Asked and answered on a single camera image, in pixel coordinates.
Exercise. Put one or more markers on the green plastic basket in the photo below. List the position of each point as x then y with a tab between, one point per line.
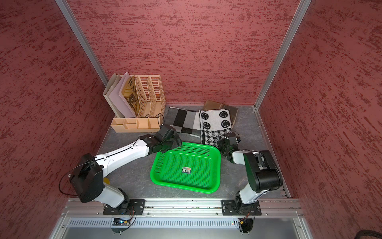
192	167

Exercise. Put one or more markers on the yellow round object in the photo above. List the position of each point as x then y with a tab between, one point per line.
106	181

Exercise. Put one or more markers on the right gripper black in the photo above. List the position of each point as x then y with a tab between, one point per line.
219	143

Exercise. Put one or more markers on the left circuit board with wires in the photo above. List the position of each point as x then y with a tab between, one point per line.
119	222

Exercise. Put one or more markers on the brown plaid scarf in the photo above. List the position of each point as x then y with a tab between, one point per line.
211	105

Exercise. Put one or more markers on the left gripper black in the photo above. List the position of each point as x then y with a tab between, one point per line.
176	142

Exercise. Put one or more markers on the beige folder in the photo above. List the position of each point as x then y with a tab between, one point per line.
109	94

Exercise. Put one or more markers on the label sticker in basket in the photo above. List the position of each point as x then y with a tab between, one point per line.
186	170

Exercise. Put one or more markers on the aluminium front rail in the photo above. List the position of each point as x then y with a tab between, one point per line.
186	208

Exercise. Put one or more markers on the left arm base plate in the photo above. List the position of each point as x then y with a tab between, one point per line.
133	206

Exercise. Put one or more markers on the grey black checked scarf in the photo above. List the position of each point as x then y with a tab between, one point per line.
184	121

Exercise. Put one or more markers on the yellow patterned book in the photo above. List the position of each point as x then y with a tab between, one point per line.
130	95

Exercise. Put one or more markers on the lilac folder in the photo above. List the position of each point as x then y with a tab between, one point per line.
117	100

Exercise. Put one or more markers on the beige wooden file organizer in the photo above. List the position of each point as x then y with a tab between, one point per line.
152	106

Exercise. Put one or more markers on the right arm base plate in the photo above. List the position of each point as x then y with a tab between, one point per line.
229	207

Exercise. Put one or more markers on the white black smiley scarf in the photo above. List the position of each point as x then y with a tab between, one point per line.
214	125

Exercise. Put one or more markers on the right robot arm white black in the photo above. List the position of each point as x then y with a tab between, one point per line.
262	173

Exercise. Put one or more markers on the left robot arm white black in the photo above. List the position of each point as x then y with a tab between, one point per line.
87	177

